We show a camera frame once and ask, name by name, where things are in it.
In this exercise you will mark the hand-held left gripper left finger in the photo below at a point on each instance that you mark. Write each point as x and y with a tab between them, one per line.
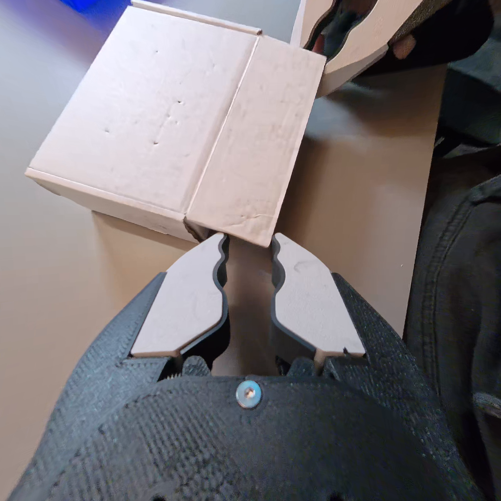
184	305

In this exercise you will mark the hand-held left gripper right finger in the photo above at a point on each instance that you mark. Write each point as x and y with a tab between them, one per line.
313	309

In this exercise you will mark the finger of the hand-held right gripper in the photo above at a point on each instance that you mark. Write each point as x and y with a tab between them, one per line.
311	19
372	47

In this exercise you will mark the white cardboard box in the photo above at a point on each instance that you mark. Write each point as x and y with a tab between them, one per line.
156	117

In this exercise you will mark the person's right hand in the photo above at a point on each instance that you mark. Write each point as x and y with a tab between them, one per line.
462	27

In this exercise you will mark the person's dark jacket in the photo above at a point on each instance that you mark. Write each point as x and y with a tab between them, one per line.
458	274

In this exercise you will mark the blue plastic bin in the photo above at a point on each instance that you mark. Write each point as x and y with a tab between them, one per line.
98	6

